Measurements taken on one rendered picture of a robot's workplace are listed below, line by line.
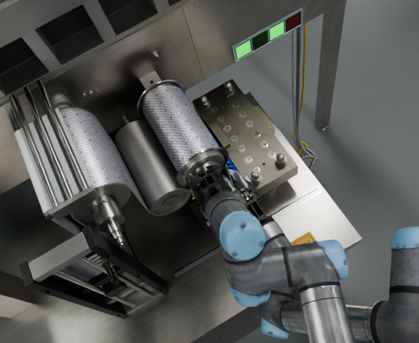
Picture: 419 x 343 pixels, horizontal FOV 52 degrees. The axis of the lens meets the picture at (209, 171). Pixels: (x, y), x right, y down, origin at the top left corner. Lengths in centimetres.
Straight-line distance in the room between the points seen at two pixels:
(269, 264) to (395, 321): 27
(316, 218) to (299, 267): 60
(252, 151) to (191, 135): 32
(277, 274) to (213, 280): 57
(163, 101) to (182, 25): 21
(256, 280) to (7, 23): 73
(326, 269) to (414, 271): 19
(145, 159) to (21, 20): 44
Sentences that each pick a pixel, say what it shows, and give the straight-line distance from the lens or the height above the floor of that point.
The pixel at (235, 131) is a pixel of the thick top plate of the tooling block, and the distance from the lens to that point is 138.
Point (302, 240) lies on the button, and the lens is 133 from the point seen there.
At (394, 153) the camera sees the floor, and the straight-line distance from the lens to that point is 254.
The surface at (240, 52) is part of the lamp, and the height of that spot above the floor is 118.
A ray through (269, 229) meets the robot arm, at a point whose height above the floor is 115.
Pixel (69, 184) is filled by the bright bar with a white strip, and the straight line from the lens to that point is 96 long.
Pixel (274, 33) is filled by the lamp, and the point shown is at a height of 118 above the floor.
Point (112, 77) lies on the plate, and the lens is 120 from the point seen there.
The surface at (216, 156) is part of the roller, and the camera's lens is 105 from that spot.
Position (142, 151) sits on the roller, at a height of 123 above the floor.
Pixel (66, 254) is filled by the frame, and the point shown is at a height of 144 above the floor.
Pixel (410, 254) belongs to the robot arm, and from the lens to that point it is 93.
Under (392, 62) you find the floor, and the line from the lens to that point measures 288.
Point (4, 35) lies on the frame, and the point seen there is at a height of 160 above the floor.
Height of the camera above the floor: 220
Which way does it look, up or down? 63 degrees down
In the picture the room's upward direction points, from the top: 23 degrees counter-clockwise
